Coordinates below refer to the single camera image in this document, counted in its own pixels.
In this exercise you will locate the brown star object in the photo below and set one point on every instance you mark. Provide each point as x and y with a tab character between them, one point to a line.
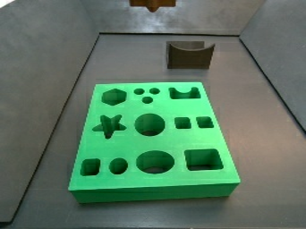
153	5

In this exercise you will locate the green shape sorter board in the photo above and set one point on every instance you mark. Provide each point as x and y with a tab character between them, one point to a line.
152	145

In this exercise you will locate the dark grey curved block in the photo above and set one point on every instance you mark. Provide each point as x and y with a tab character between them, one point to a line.
189	55

